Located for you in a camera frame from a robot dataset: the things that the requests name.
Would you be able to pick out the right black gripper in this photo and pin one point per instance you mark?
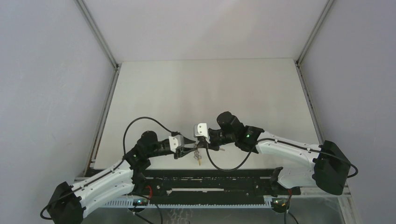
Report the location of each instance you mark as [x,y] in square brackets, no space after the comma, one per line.
[211,145]

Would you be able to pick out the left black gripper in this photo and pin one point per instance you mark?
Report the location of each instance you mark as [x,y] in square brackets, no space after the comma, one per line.
[182,151]

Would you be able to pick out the metal keyring with yellow tag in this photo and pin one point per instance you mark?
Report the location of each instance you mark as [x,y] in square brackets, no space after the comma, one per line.
[198,157]

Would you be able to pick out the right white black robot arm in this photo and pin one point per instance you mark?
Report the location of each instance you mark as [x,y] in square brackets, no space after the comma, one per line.
[322,165]

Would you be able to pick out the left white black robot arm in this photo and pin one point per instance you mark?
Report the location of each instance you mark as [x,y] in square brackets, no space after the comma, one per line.
[70,204]

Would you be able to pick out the left electronics board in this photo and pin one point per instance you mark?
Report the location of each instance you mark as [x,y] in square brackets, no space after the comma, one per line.
[140,202]

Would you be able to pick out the electronics board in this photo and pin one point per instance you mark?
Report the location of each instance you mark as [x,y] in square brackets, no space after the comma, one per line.
[279,205]
[140,202]

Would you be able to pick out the right electronics board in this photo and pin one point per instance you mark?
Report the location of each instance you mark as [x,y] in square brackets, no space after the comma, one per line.
[279,205]

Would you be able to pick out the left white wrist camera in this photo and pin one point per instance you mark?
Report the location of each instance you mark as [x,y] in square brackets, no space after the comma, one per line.
[176,142]

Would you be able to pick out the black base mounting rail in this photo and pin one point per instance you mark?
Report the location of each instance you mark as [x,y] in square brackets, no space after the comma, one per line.
[203,182]

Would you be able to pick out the white slotted cable duct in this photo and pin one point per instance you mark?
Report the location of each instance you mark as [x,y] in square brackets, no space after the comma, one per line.
[200,202]

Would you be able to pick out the left aluminium frame post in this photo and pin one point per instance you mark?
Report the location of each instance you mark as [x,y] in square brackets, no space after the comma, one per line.
[82,6]

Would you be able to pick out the aluminium frame post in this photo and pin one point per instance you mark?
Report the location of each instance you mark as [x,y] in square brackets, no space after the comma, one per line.
[321,19]
[82,6]

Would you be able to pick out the right aluminium frame post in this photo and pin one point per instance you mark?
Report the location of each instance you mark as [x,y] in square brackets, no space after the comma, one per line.
[321,19]

